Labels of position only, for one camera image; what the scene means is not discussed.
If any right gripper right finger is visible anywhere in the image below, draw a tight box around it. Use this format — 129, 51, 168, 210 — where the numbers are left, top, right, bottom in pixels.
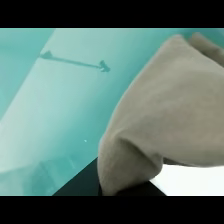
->
114, 179, 167, 197

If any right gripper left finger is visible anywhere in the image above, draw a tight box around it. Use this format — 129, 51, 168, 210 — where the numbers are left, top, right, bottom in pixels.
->
52, 156, 105, 197

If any beige shirt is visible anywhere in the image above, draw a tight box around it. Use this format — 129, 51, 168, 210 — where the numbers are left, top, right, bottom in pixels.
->
97, 32, 224, 197

